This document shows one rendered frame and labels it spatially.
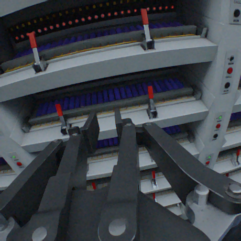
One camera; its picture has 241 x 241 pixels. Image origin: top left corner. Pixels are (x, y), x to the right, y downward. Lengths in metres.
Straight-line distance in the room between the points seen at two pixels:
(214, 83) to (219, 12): 0.18
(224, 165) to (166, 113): 0.49
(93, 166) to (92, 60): 0.38
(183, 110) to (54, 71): 0.37
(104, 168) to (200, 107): 0.40
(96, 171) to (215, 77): 0.50
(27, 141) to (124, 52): 0.39
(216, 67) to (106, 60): 0.29
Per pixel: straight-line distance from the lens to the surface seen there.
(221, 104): 0.51
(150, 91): 0.40
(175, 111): 0.44
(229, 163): 0.85
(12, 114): 0.51
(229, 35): 0.45
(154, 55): 0.35
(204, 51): 0.42
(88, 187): 0.73
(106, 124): 0.41
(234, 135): 0.71
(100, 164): 0.55
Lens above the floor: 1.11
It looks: 31 degrees down
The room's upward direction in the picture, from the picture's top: 11 degrees counter-clockwise
